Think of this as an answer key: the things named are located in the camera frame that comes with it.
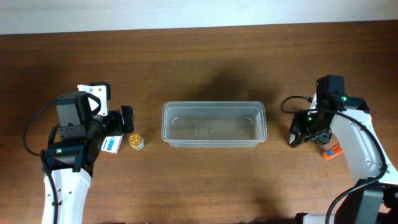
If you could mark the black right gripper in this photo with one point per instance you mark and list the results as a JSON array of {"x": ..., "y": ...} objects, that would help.
[{"x": 298, "y": 130}]

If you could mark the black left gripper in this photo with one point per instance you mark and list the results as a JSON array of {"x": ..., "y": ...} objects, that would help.
[{"x": 126, "y": 118}]

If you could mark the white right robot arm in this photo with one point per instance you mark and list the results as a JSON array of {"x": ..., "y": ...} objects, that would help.
[{"x": 373, "y": 197}]

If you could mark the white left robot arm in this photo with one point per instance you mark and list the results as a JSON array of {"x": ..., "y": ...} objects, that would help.
[{"x": 73, "y": 146}]

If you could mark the clear plastic container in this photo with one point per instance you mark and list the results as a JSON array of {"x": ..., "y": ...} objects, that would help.
[{"x": 213, "y": 124}]

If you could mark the gold lid balm jar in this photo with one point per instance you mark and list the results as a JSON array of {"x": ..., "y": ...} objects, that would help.
[{"x": 136, "y": 141}]

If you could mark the orange glue stick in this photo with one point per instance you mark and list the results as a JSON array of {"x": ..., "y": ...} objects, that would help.
[{"x": 332, "y": 152}]

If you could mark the white Panadol box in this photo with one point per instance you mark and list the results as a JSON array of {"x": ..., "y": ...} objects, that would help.
[{"x": 111, "y": 144}]

